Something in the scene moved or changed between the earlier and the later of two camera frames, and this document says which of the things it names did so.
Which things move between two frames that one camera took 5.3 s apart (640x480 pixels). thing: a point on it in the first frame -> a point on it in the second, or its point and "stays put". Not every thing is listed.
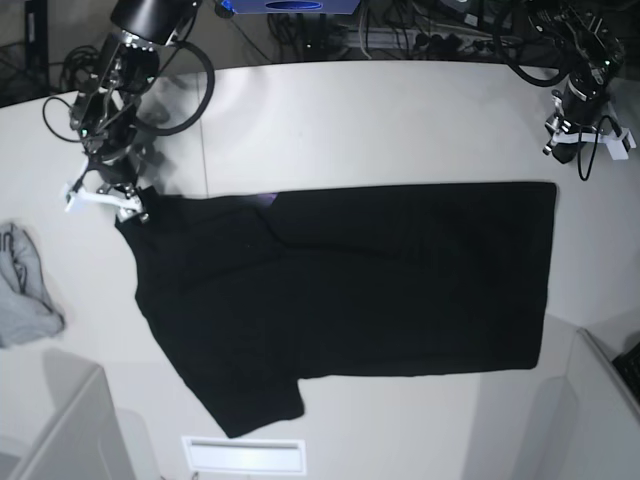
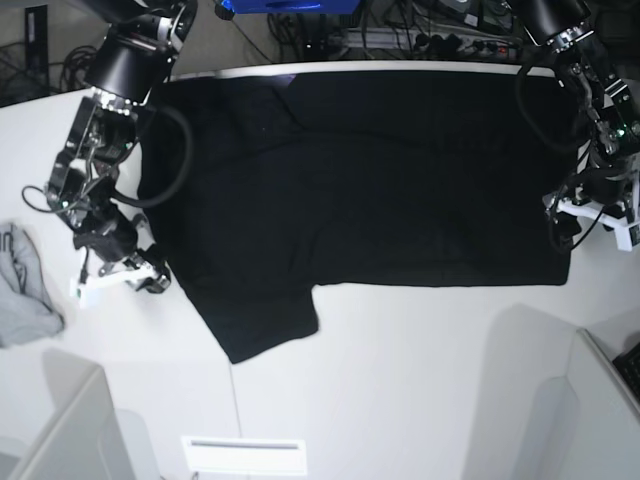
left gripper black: x=118 y=165 -> x=108 y=233
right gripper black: x=586 y=93 -> x=605 y=185
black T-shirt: x=250 y=292 -> x=261 y=187
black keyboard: x=628 y=364 stays put
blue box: x=262 y=7 stays put
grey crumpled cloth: x=27 y=311 stays put
